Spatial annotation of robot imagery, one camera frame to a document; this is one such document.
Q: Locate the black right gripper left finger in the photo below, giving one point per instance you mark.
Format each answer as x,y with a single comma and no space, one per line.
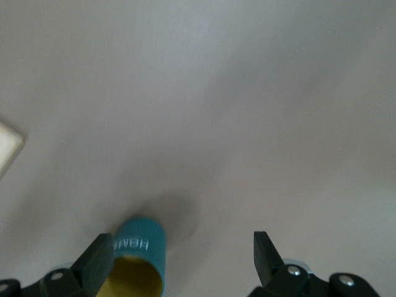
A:
89,266

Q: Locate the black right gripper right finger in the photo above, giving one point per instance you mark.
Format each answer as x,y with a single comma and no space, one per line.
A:
272,272

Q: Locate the teal cup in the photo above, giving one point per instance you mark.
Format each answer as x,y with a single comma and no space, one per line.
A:
139,244

